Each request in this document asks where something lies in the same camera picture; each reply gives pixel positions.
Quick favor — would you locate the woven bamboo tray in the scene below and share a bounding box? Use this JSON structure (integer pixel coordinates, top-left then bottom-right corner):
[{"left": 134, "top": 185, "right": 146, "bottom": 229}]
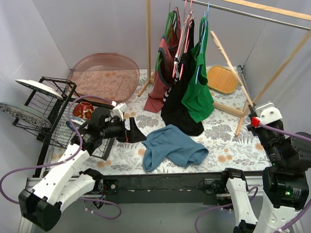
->
[{"left": 207, "top": 66, "right": 238, "bottom": 94}]

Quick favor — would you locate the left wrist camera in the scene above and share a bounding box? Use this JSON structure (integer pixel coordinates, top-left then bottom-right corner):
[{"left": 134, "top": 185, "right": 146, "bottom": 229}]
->
[{"left": 111, "top": 101, "right": 128, "bottom": 121}]

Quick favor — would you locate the black tank top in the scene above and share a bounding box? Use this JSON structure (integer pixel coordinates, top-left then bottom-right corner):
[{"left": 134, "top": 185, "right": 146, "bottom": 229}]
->
[{"left": 161, "top": 19, "right": 204, "bottom": 136}]

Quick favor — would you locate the pink plastic basin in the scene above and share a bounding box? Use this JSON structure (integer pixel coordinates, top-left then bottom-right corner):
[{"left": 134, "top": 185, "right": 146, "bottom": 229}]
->
[{"left": 67, "top": 53, "right": 140, "bottom": 104}]

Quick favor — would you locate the green tank top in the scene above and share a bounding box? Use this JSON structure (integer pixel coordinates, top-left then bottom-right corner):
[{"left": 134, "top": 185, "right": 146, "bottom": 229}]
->
[{"left": 182, "top": 17, "right": 214, "bottom": 123}]

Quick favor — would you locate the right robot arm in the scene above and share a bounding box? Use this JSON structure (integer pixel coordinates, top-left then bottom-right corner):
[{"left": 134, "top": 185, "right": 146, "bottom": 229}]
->
[{"left": 198, "top": 117, "right": 311, "bottom": 233}]

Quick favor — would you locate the pink hanger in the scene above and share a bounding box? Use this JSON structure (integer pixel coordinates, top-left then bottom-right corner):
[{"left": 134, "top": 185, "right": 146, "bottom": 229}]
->
[{"left": 172, "top": 0, "right": 193, "bottom": 79}]

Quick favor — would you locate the black wire dish rack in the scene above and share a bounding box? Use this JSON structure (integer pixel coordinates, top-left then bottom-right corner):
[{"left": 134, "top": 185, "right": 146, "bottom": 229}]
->
[{"left": 12, "top": 76, "right": 125, "bottom": 178}]

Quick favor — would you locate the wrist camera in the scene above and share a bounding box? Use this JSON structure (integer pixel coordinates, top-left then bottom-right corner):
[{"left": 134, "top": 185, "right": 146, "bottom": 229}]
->
[
  {"left": 111, "top": 101, "right": 128, "bottom": 121},
  {"left": 251, "top": 101, "right": 282, "bottom": 127}
]

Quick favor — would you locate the purple cable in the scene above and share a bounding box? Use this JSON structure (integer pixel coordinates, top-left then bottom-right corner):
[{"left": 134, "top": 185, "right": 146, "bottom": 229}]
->
[
  {"left": 0, "top": 95, "right": 122, "bottom": 220},
  {"left": 194, "top": 122, "right": 311, "bottom": 233}
]

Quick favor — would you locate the wooden clothes rack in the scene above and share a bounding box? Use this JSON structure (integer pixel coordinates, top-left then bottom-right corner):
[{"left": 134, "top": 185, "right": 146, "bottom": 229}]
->
[{"left": 138, "top": 0, "right": 311, "bottom": 138}]

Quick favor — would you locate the blue hanger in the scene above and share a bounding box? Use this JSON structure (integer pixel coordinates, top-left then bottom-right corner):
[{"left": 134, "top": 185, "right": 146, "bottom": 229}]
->
[{"left": 195, "top": 1, "right": 210, "bottom": 84}]

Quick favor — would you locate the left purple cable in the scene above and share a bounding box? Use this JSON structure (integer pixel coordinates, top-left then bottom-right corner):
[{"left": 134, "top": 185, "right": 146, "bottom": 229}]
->
[{"left": 0, "top": 95, "right": 122, "bottom": 220}]

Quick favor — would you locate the red tank top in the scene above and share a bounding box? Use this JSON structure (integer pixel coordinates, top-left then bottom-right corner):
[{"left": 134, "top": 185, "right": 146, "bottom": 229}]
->
[{"left": 143, "top": 6, "right": 182, "bottom": 113}]

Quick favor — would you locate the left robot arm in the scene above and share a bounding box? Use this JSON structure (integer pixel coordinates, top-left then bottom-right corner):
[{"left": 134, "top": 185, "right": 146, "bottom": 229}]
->
[{"left": 18, "top": 103, "right": 146, "bottom": 232}]

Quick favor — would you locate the floral tablecloth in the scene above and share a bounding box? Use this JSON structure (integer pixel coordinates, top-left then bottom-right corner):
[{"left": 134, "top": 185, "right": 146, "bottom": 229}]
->
[{"left": 79, "top": 69, "right": 269, "bottom": 175}]

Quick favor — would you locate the blue patterned plate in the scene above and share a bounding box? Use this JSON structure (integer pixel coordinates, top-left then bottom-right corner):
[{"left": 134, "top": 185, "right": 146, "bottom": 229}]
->
[{"left": 0, "top": 102, "right": 52, "bottom": 128}]

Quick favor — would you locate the red floral bowl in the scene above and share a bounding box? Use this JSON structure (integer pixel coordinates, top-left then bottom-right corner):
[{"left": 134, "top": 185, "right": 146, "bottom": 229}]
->
[{"left": 73, "top": 101, "right": 94, "bottom": 119}]

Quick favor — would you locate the wooden hanger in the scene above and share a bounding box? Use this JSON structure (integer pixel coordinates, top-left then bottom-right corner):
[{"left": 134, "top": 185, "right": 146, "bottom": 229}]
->
[{"left": 210, "top": 31, "right": 254, "bottom": 107}]

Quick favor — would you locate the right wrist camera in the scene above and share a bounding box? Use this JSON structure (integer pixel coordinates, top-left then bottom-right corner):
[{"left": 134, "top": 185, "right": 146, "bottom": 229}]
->
[{"left": 251, "top": 101, "right": 282, "bottom": 127}]

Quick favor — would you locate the green hanger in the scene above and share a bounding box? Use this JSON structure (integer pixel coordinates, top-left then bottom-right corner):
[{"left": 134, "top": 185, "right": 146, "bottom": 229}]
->
[{"left": 155, "top": 7, "right": 180, "bottom": 72}]

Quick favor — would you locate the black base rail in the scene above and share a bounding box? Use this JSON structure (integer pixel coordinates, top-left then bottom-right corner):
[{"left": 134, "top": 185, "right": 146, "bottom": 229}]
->
[{"left": 104, "top": 172, "right": 230, "bottom": 205}]

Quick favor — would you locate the blue tank top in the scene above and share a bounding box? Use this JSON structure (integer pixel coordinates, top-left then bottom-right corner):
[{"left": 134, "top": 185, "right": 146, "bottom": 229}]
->
[{"left": 142, "top": 125, "right": 209, "bottom": 172}]

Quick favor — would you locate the white plate upper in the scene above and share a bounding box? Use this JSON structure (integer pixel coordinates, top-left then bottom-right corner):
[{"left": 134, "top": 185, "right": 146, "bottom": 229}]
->
[{"left": 15, "top": 80, "right": 63, "bottom": 99}]

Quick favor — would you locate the blue white bowl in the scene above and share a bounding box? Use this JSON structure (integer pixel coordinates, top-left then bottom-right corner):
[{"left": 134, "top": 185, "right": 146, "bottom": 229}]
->
[{"left": 66, "top": 116, "right": 86, "bottom": 131}]

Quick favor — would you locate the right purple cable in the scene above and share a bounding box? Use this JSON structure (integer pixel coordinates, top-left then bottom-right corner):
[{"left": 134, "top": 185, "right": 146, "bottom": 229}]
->
[{"left": 194, "top": 122, "right": 311, "bottom": 233}]

